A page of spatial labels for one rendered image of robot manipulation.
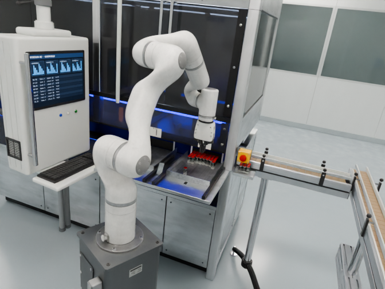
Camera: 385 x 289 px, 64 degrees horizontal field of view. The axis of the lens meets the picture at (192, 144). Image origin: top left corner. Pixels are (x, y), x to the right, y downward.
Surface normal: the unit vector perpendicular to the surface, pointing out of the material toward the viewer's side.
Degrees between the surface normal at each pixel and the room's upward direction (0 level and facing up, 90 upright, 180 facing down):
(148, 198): 90
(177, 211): 90
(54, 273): 0
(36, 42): 90
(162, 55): 68
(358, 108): 90
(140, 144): 56
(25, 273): 0
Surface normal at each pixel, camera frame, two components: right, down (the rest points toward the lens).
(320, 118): -0.35, 0.31
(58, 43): 0.90, 0.25
